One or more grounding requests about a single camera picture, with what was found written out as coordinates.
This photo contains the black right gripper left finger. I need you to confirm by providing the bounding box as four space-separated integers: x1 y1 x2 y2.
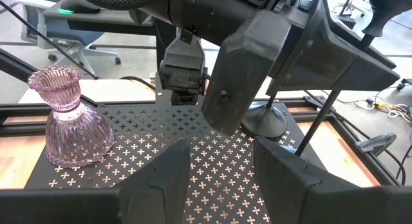
117 138 192 224

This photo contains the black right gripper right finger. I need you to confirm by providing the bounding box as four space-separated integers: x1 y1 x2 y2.
253 136 386 224

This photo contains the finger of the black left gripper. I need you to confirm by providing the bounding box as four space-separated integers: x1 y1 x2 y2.
201 10 292 136
267 0 400 96

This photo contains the pink ribbed glass candle holder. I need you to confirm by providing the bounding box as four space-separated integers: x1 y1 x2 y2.
27 64 116 169

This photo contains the black perforated metal stand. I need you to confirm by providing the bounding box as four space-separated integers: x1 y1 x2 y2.
24 103 326 224

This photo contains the black swivel chair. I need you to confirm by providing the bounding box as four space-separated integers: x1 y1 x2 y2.
331 0 366 19

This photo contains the black table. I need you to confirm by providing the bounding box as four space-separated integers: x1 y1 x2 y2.
43 5 157 37

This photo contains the black mouse with green light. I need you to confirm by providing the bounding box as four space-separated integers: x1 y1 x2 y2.
57 5 101 15

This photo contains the white and blue office chair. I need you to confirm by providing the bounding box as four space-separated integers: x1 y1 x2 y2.
17 0 122 77

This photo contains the white and yellow cable bundle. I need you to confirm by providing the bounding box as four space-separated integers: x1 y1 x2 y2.
353 85 412 124

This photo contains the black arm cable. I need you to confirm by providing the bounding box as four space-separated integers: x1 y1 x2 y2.
119 75 157 91

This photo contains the black braided cable sleeve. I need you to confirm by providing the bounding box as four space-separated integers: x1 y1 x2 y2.
75 0 168 11

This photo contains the thin black cable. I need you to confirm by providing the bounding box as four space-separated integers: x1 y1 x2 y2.
0 0 100 80

